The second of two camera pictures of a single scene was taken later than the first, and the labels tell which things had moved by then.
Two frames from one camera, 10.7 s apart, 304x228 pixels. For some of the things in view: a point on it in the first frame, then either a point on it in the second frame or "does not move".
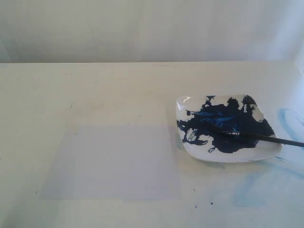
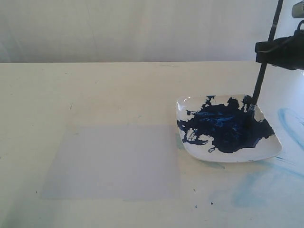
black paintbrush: [276, 138] -> [260, 79]
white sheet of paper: [121, 162] does not move
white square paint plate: [199, 118] does not move
